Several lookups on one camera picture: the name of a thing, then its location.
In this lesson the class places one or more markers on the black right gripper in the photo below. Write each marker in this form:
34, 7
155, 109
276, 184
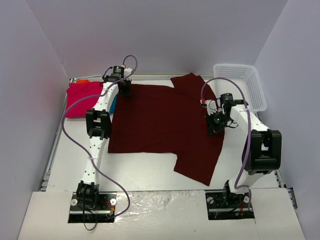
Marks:
214, 125

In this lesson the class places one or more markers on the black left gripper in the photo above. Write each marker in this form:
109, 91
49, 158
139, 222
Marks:
125, 87

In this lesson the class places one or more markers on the dark red t shirt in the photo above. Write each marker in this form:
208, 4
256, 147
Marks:
168, 119

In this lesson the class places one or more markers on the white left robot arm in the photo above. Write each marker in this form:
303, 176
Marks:
99, 129

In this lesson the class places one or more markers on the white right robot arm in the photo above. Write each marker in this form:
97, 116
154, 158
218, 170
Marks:
262, 149

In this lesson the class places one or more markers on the blue folded t shirt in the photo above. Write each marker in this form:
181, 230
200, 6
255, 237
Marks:
113, 106

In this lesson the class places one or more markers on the orange folded t shirt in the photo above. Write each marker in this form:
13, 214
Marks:
82, 81

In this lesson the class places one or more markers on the white plastic laundry basket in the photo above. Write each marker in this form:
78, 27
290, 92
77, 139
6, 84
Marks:
236, 78

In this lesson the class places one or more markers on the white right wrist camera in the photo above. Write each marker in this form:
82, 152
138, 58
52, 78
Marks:
210, 105

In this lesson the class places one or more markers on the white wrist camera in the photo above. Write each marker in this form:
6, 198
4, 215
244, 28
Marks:
210, 105
127, 74

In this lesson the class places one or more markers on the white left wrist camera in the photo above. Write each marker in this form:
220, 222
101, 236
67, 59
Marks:
127, 74

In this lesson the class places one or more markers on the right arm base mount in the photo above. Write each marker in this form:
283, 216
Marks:
222, 205

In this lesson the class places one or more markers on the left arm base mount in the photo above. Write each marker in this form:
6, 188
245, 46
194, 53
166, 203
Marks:
103, 212

